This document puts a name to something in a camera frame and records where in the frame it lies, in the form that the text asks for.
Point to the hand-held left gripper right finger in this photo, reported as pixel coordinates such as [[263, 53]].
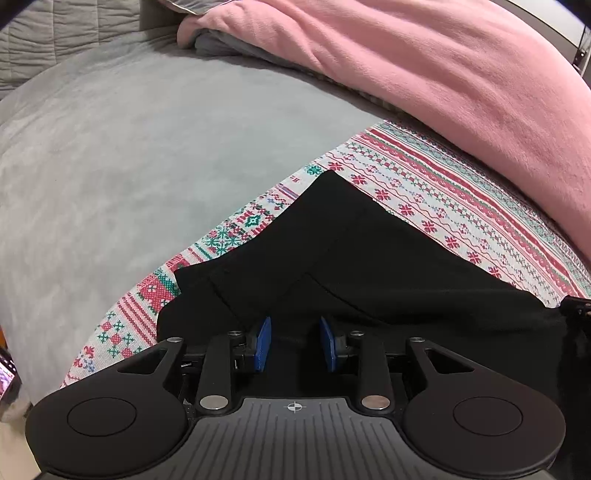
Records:
[[328, 344]]

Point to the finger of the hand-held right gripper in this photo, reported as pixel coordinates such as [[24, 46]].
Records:
[[577, 310]]

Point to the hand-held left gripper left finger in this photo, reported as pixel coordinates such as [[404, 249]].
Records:
[[263, 344]]

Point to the black pants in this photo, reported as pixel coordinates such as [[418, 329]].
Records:
[[369, 258]]

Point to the patterned red green blanket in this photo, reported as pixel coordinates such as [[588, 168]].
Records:
[[461, 184]]

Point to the dark device with screen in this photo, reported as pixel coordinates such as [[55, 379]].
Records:
[[7, 376]]

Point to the pink fleece blanket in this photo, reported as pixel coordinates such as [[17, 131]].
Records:
[[438, 69]]

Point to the grey quilted pillow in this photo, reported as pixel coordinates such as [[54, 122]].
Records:
[[60, 41]]

